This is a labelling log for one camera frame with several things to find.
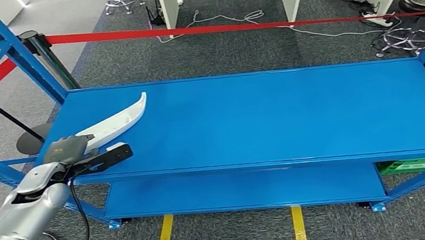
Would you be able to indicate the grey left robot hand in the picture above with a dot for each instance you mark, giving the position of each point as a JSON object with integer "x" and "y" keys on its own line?
{"x": 64, "y": 149}

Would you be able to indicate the white plastic car part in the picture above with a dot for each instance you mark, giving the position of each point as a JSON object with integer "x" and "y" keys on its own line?
{"x": 119, "y": 120}

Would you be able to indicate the blue metal shelf rack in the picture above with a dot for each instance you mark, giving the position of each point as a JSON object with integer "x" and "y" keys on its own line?
{"x": 257, "y": 117}

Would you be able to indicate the small black floor device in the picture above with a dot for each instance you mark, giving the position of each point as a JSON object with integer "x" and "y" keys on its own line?
{"x": 155, "y": 20}

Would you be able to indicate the white power strip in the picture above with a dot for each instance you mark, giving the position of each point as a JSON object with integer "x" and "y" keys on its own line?
{"x": 377, "y": 19}

